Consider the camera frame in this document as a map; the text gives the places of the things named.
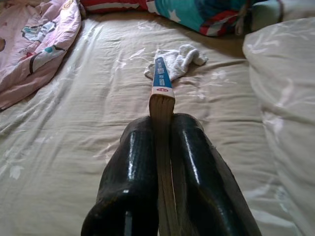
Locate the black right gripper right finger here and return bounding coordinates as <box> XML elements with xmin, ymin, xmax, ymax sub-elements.
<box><xmin>169</xmin><ymin>113</ymin><xmax>263</xmax><ymax>236</ymax></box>

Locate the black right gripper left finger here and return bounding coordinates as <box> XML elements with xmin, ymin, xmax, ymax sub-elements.
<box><xmin>81</xmin><ymin>115</ymin><xmax>161</xmax><ymax>236</ymax></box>

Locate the red blue star-print bolster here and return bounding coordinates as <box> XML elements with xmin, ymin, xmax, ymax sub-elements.
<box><xmin>79</xmin><ymin>0</ymin><xmax>250</xmax><ymax>38</ymax></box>

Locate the grey floral pillow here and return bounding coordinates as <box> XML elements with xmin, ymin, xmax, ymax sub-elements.
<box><xmin>251</xmin><ymin>0</ymin><xmax>315</xmax><ymax>30</ymax></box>

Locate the beige floral bed sheet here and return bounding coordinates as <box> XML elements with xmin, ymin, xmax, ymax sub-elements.
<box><xmin>0</xmin><ymin>11</ymin><xmax>315</xmax><ymax>236</ymax></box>

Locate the white crumpled sock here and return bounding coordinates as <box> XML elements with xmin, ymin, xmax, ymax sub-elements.
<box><xmin>143</xmin><ymin>44</ymin><xmax>209</xmax><ymax>81</ymax></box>

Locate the pink cartoon print blanket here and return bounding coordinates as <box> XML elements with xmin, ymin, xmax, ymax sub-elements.
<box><xmin>0</xmin><ymin>0</ymin><xmax>83</xmax><ymax>110</ymax></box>

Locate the colourful manga book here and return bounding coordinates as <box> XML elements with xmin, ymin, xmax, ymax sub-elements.
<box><xmin>148</xmin><ymin>57</ymin><xmax>200</xmax><ymax>236</ymax></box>

